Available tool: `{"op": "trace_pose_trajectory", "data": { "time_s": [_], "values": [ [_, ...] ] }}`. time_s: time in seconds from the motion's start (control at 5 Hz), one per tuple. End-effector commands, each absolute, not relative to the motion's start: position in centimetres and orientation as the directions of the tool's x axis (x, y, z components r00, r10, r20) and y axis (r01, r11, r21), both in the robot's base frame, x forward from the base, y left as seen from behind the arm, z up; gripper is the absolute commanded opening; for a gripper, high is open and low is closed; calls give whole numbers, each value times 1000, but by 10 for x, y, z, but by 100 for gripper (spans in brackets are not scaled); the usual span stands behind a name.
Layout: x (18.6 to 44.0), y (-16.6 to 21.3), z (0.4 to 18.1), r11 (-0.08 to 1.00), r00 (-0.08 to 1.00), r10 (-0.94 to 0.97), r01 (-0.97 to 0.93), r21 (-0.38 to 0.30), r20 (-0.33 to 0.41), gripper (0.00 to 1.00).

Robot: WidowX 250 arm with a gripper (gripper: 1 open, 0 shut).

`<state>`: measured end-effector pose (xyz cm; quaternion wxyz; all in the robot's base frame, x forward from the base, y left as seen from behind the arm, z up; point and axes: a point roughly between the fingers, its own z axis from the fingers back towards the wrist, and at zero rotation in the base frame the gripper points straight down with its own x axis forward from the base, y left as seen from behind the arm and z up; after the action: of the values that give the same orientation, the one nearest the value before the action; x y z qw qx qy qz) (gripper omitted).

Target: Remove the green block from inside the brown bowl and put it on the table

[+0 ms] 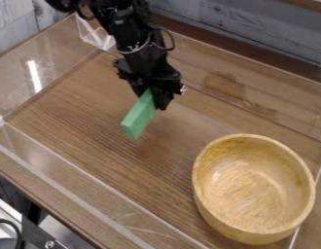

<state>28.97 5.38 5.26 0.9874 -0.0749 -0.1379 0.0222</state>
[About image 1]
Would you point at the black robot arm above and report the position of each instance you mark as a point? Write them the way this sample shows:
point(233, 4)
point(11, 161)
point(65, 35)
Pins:
point(124, 18)

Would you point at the clear acrylic corner bracket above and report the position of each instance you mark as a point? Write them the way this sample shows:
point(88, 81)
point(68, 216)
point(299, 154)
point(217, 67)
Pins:
point(93, 36)

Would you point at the green rectangular block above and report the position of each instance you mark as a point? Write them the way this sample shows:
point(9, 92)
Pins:
point(139, 115)

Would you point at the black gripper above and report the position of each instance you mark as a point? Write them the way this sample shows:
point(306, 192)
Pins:
point(144, 68)

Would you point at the clear acrylic tray wall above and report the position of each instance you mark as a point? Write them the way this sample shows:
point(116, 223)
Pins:
point(119, 190)

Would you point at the brown wooden bowl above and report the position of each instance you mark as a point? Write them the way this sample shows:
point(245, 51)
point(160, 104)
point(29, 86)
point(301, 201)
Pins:
point(254, 188)

